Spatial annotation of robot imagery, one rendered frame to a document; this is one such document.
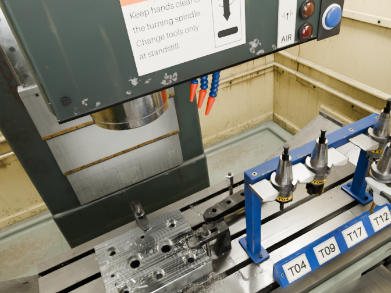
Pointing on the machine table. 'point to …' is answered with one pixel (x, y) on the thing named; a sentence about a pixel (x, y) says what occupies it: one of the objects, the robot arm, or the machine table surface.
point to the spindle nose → (132, 113)
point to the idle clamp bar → (238, 200)
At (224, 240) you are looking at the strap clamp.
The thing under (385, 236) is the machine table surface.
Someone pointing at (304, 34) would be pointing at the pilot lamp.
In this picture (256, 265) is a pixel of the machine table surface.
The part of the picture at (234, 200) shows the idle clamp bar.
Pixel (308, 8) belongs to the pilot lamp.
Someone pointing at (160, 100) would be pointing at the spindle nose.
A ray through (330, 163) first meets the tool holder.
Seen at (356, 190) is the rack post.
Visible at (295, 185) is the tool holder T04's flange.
